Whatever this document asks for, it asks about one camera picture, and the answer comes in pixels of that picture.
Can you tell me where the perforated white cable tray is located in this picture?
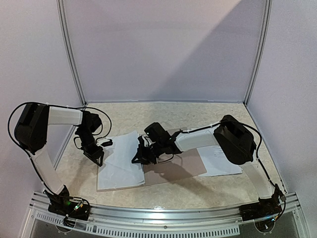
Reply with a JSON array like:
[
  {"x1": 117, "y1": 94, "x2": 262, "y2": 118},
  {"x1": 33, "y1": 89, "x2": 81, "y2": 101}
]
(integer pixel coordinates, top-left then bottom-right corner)
[{"x1": 29, "y1": 212, "x2": 241, "y2": 238}]

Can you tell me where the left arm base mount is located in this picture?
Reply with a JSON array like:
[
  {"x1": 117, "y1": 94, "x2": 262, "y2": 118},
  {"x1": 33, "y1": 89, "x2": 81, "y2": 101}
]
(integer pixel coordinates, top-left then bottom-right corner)
[{"x1": 48, "y1": 196, "x2": 91, "y2": 221}]

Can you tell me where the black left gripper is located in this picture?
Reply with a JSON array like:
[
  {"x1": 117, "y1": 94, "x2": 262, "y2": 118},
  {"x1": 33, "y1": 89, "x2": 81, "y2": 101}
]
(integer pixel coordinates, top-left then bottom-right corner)
[{"x1": 77, "y1": 128, "x2": 104, "y2": 167}]

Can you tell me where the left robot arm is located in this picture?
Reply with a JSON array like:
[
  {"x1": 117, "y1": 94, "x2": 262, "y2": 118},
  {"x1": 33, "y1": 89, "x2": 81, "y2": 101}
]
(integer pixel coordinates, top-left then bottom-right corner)
[{"x1": 9, "y1": 102, "x2": 113, "y2": 215}]

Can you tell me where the aluminium front rail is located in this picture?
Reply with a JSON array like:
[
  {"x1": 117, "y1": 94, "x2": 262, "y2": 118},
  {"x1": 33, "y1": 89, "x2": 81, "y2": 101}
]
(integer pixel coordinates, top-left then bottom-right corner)
[{"x1": 29, "y1": 190, "x2": 302, "y2": 227}]

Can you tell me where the brown paper folder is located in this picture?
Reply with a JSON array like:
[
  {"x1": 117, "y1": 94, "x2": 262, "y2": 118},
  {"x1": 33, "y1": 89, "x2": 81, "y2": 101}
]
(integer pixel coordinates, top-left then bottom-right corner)
[{"x1": 96, "y1": 127, "x2": 208, "y2": 192}]

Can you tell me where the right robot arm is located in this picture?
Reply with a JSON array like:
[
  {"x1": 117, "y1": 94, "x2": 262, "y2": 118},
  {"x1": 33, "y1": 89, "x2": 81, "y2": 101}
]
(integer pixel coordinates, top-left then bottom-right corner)
[{"x1": 131, "y1": 115, "x2": 286, "y2": 216}]

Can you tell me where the stack of printed papers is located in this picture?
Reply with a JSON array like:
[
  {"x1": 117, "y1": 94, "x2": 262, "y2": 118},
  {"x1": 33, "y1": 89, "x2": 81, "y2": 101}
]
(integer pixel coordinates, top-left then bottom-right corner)
[{"x1": 197, "y1": 146, "x2": 242, "y2": 177}]

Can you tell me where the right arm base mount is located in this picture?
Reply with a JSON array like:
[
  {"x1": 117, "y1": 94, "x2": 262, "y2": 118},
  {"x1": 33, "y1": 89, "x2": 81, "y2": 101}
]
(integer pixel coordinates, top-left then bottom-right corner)
[{"x1": 239, "y1": 198, "x2": 284, "y2": 221}]

